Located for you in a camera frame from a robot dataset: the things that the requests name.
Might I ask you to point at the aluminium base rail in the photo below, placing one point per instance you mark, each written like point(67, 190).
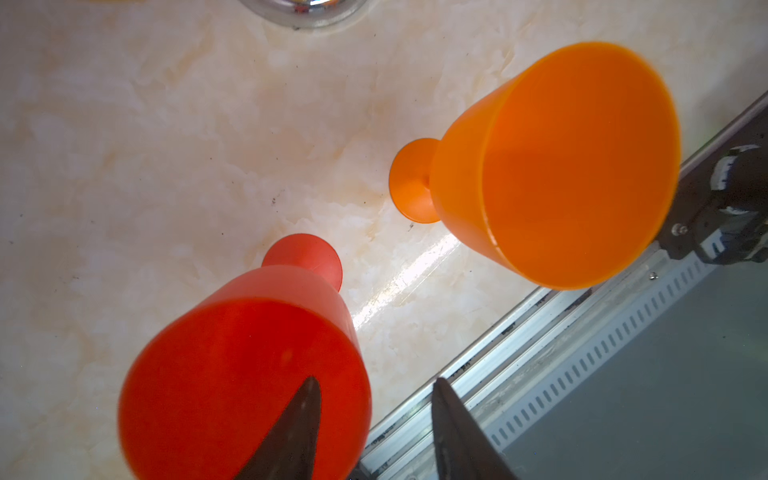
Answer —
point(658, 373)

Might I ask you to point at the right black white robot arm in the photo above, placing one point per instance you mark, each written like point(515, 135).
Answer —
point(720, 210)

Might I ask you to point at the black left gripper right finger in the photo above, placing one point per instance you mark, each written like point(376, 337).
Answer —
point(462, 451)

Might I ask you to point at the red plastic wine glass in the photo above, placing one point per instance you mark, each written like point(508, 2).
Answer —
point(204, 393)

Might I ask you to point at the chrome wine glass rack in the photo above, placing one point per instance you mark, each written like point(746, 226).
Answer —
point(304, 14)

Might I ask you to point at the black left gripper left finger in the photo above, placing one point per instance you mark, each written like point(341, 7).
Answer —
point(289, 449)

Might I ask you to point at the orange plastic wine glass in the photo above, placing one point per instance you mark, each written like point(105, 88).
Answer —
point(564, 174)

